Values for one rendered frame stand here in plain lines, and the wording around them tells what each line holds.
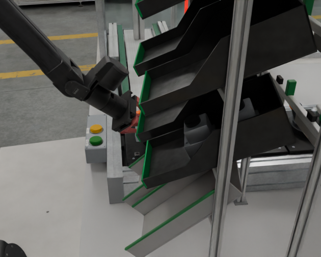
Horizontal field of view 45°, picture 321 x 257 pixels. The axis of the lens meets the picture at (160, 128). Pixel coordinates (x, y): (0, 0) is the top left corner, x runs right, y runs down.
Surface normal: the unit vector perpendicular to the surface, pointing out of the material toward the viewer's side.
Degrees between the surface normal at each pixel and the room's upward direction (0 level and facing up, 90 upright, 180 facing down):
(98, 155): 90
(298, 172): 90
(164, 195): 90
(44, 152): 0
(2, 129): 0
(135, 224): 0
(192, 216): 90
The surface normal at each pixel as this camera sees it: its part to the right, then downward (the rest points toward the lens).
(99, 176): 0.00, -0.84
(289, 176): 0.12, 0.54
